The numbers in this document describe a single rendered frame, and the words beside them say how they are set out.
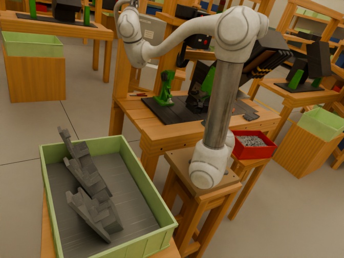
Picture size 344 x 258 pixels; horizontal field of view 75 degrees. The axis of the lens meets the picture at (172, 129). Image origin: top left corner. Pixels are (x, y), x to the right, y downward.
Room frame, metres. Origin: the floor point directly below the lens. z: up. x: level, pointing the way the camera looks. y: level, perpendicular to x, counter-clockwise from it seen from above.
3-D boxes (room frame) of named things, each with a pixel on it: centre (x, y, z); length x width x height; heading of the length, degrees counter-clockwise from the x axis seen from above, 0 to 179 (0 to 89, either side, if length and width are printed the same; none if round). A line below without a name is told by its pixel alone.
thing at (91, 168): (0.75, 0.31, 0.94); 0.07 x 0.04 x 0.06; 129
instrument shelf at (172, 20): (2.11, -0.06, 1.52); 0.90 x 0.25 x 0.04; 131
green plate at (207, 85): (1.82, -0.22, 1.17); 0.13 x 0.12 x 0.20; 131
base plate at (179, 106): (1.91, -0.23, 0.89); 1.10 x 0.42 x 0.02; 131
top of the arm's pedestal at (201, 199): (1.06, -0.27, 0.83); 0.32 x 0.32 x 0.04; 39
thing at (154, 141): (1.70, -0.42, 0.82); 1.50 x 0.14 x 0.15; 131
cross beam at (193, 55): (2.19, 0.01, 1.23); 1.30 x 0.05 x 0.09; 131
